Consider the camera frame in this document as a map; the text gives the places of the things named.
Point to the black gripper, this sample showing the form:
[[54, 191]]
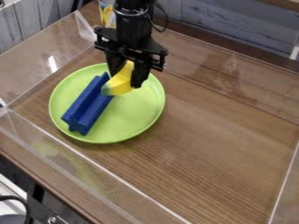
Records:
[[142, 50]]

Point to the yellow toy banana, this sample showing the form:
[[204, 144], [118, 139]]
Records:
[[119, 84]]

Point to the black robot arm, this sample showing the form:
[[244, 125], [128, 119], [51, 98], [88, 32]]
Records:
[[135, 17]]

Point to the green round plate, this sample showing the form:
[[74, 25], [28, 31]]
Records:
[[114, 118]]

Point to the yellow blue tin can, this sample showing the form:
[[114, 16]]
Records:
[[107, 14]]

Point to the blue cross-shaped block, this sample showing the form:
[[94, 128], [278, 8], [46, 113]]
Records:
[[88, 106]]

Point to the clear acrylic tray wall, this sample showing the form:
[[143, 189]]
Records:
[[216, 163]]

